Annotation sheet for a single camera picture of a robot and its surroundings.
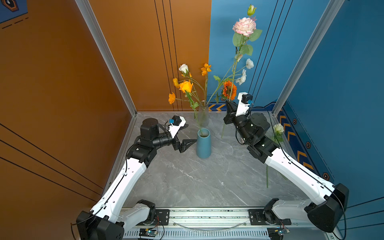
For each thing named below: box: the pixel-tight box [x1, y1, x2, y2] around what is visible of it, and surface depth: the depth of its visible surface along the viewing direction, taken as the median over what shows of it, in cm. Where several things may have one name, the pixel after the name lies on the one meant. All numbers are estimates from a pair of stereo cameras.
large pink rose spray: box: [221, 4, 263, 139], surface depth 55 cm
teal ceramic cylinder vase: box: [196, 128, 212, 159], surface depth 86 cm
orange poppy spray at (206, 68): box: [200, 63, 212, 109], surface depth 94 cm
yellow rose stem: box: [179, 81, 203, 136], surface depth 77 cm
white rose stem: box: [179, 63, 205, 106], surface depth 91 cm
